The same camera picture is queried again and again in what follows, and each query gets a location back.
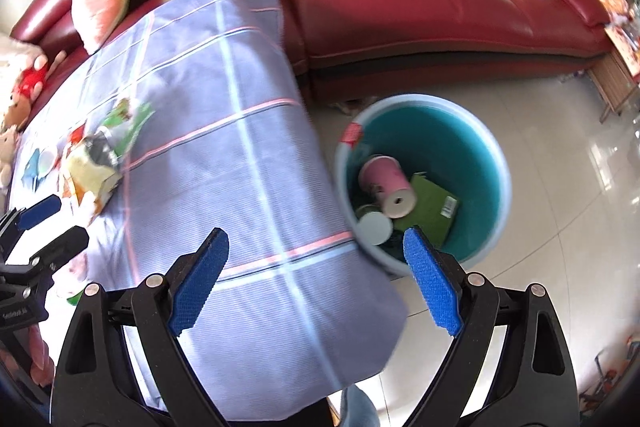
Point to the plaid tablecloth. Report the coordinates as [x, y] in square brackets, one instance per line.
[225, 207]

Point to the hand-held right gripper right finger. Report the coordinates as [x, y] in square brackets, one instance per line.
[432, 282]

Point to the white supplement bottle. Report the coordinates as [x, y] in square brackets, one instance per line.
[374, 228]

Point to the wooden side table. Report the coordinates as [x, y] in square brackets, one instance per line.
[615, 82]

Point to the pink paper roll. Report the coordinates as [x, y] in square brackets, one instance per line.
[387, 179]

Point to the pile of colourful papers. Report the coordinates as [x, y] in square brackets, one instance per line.
[625, 47]

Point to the cream blanket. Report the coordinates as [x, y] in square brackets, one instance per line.
[17, 52]

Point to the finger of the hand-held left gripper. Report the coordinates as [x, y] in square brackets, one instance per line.
[65, 246]
[40, 212]

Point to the orange wrapper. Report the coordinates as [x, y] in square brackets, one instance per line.
[76, 136]

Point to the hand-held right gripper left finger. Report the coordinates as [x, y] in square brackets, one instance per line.
[197, 287]

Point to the person's jeans leg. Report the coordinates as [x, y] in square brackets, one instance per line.
[360, 407]

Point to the teddy bear with red shirt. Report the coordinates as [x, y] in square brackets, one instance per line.
[30, 79]

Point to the person's left hand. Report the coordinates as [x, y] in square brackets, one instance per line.
[40, 352]

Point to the teal plastic bucket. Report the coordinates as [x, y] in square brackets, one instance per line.
[450, 142]

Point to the blue white wrapper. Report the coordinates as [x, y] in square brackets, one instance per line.
[37, 164]

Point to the beige teddy bear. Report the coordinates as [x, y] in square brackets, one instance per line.
[7, 147]

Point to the green white snack wrapper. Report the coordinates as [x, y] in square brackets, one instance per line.
[125, 122]

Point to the yellow snack packet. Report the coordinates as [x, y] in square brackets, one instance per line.
[92, 172]

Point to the green cardboard box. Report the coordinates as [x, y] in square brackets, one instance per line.
[425, 207]

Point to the red leather sofa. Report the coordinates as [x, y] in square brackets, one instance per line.
[400, 7]

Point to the pink printed plastic wrapper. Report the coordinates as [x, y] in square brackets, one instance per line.
[75, 272]

